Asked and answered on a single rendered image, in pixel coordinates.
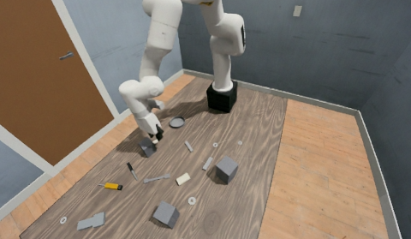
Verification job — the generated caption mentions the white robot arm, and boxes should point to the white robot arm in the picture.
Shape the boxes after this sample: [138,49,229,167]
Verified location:
[119,0,246,118]

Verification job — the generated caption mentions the grey round shallow dish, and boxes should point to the grey round shallow dish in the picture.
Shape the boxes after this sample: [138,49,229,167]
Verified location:
[170,116,185,128]

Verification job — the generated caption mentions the cream flat bar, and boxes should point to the cream flat bar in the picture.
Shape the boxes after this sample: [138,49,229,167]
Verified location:
[176,173,190,186]

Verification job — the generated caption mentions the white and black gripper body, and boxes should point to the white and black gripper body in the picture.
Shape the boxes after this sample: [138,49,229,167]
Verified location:
[135,110,161,134]

